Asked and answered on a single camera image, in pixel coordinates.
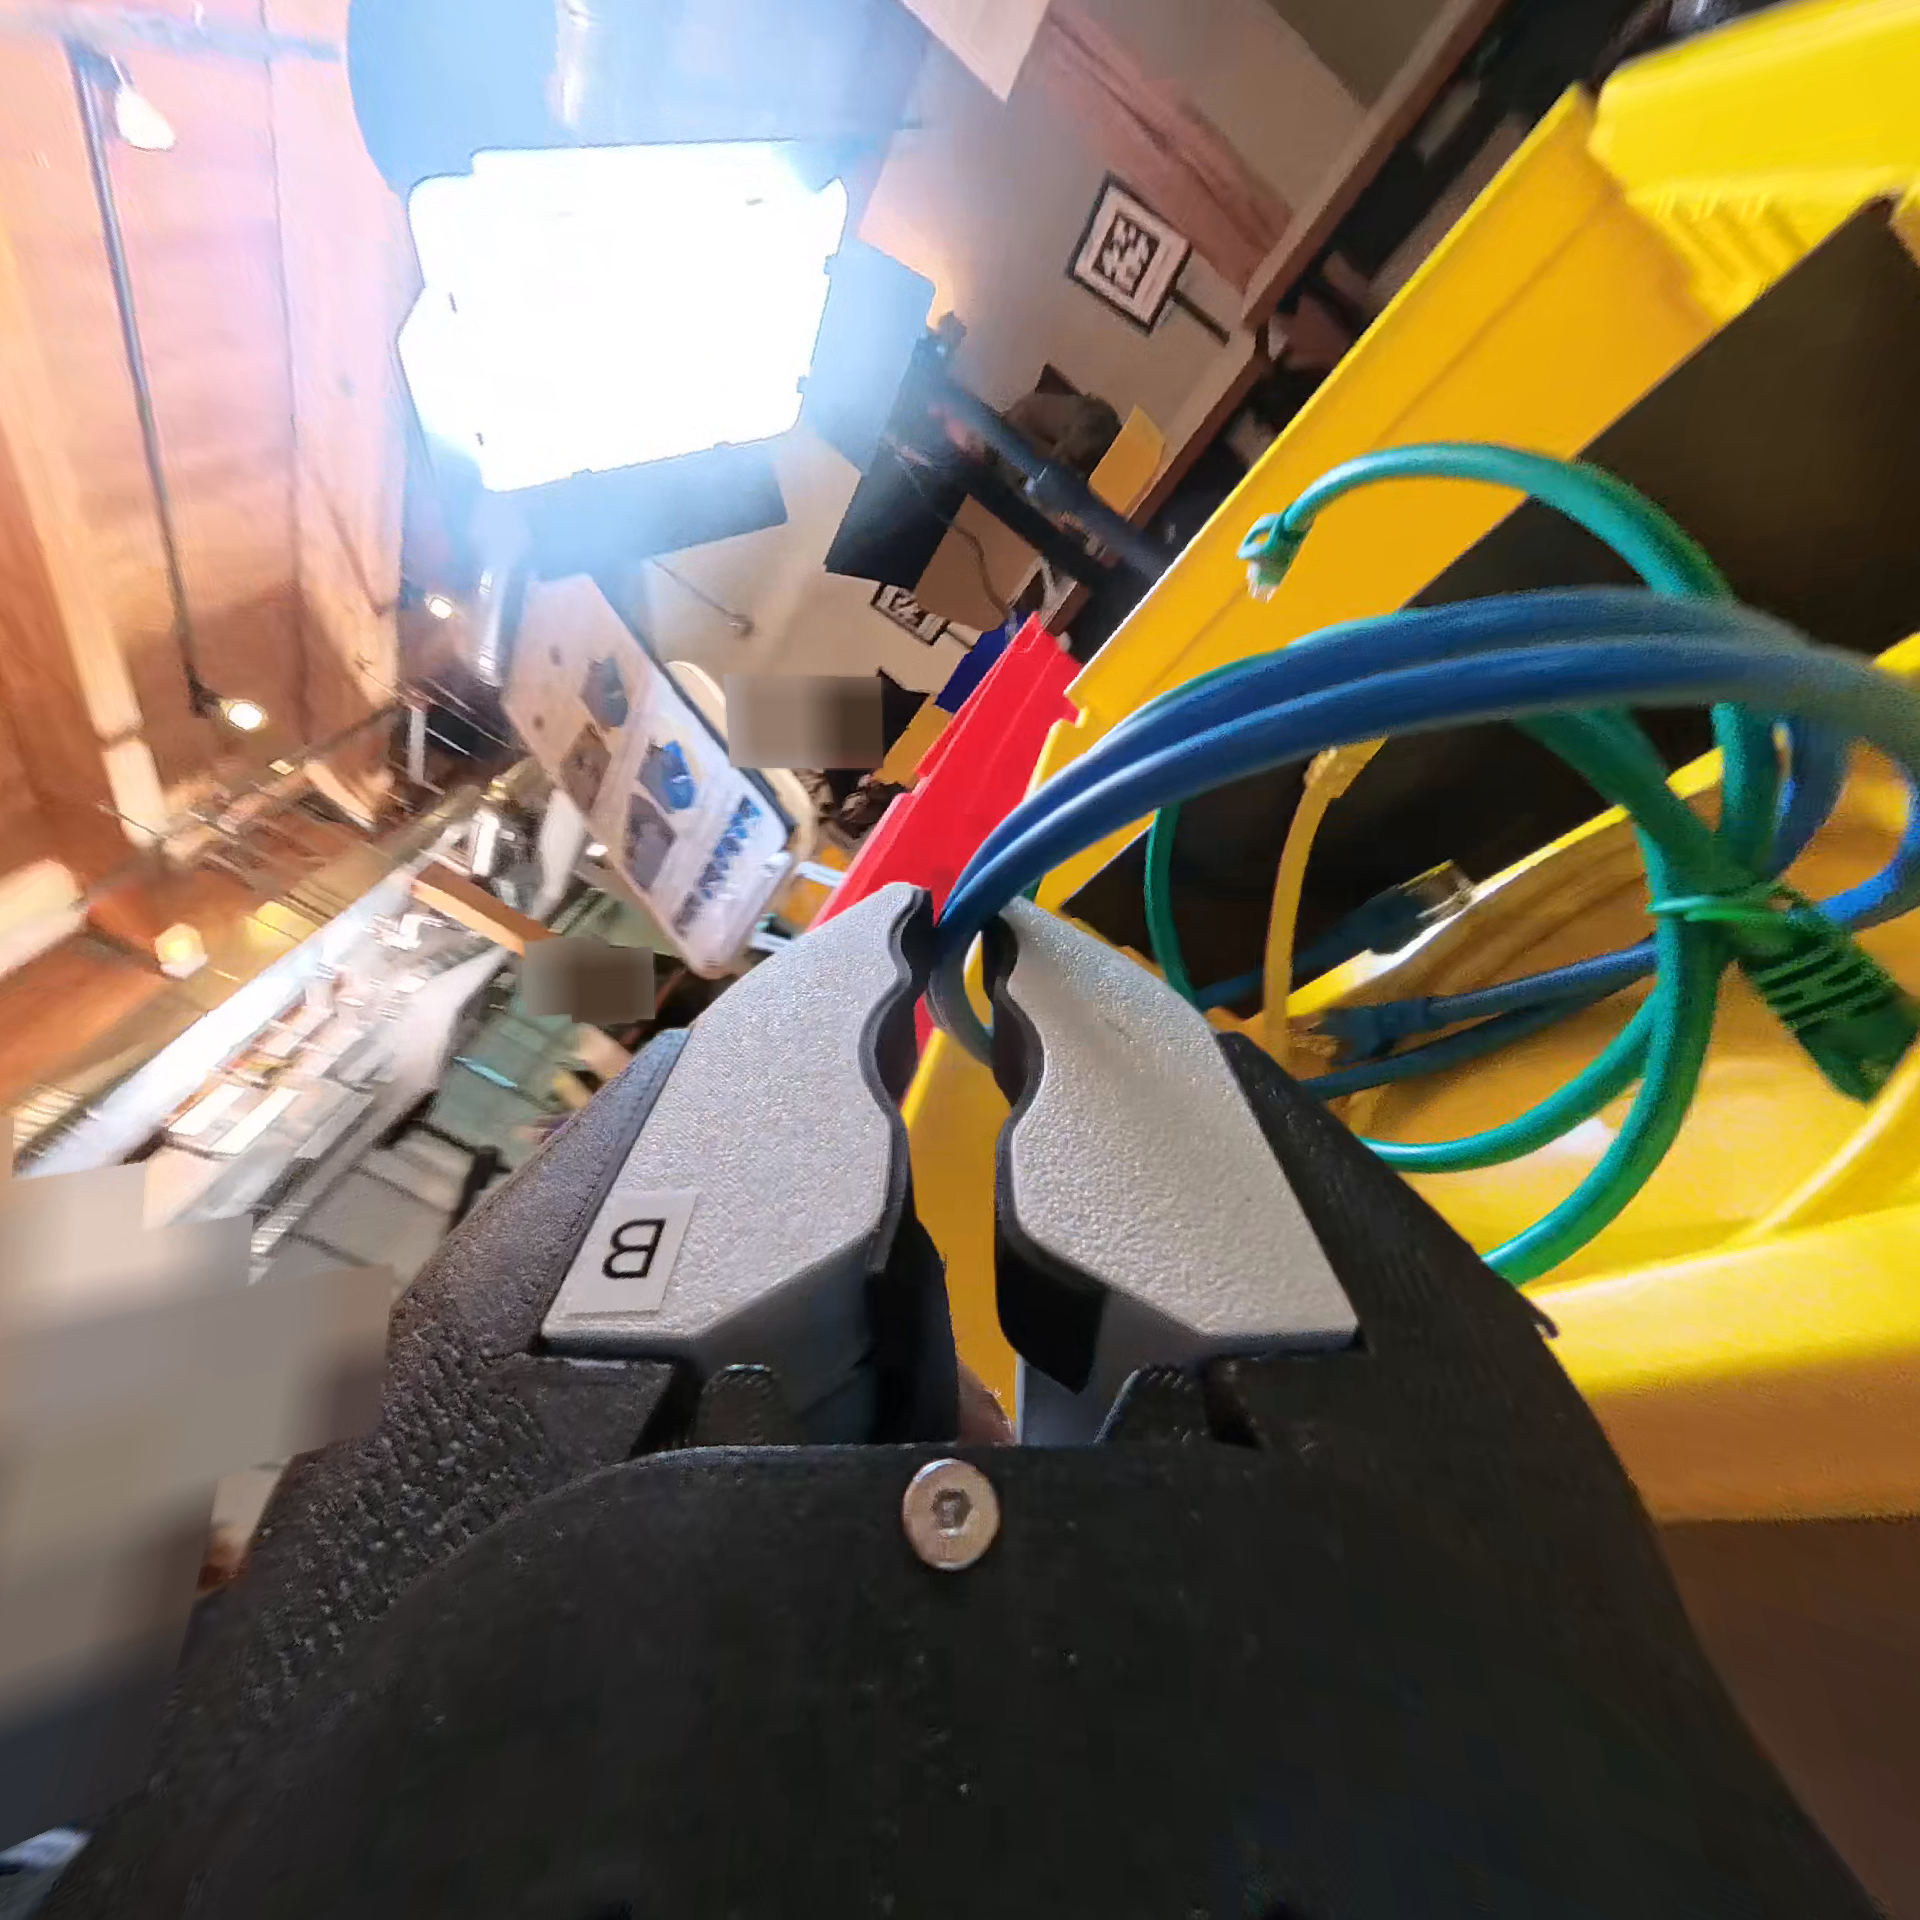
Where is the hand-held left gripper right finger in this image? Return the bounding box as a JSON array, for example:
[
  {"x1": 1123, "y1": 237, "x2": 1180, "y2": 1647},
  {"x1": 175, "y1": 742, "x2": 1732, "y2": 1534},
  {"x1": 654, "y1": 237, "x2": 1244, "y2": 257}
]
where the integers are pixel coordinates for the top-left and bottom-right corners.
[{"x1": 983, "y1": 896, "x2": 1359, "y2": 1397}]

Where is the green ethernet cable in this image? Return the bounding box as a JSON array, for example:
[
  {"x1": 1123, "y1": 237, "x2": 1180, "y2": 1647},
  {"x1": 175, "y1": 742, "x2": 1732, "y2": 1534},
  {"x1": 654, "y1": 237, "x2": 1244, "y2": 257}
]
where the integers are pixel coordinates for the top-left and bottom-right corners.
[{"x1": 1147, "y1": 446, "x2": 1920, "y2": 1288}]

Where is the ceiling light panel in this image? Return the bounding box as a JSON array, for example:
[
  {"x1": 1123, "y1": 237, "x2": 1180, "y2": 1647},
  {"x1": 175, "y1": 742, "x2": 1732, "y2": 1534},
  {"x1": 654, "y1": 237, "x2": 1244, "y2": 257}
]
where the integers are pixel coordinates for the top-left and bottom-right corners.
[{"x1": 392, "y1": 136, "x2": 847, "y2": 493}]

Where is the blue ethernet cable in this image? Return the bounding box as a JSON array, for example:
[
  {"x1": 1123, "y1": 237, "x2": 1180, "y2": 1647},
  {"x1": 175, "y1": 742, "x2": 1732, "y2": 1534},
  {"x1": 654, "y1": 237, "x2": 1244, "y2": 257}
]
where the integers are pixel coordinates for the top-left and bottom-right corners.
[{"x1": 920, "y1": 587, "x2": 1920, "y2": 1103}]

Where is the yellow plastic bin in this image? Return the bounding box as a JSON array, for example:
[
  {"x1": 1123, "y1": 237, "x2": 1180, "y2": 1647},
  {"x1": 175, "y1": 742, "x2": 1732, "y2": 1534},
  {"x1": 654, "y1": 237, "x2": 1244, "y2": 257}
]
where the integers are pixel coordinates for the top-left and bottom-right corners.
[{"x1": 901, "y1": 0, "x2": 1920, "y2": 1525}]

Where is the dark blue pole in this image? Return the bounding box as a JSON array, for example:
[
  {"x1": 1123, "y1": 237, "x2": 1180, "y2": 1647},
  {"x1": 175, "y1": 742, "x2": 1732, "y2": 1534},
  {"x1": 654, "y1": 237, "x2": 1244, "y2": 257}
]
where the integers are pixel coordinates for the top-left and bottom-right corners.
[{"x1": 901, "y1": 336, "x2": 1172, "y2": 587}]

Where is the black and white tag sign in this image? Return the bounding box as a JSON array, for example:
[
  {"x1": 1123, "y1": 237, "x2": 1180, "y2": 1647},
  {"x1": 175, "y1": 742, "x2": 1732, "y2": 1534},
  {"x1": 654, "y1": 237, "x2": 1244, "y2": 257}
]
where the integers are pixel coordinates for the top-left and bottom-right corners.
[{"x1": 1067, "y1": 171, "x2": 1193, "y2": 336}]

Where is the yellow ethernet cable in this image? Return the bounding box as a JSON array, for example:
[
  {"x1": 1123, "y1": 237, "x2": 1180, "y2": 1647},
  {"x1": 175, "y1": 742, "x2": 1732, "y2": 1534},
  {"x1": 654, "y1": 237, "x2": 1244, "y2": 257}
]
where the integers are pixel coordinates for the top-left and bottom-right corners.
[{"x1": 1257, "y1": 739, "x2": 1389, "y2": 1059}]

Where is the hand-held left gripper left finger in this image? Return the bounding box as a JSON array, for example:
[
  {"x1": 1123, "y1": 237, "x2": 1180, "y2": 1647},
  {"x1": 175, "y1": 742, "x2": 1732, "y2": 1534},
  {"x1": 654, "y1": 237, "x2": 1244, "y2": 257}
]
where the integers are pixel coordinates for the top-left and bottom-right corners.
[{"x1": 539, "y1": 883, "x2": 960, "y2": 1441}]

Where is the red plastic bin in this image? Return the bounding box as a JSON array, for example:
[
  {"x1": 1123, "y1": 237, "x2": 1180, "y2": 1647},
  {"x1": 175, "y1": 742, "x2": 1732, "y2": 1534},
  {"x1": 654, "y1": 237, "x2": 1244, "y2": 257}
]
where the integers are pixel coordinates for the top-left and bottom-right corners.
[{"x1": 809, "y1": 613, "x2": 1080, "y2": 1052}]

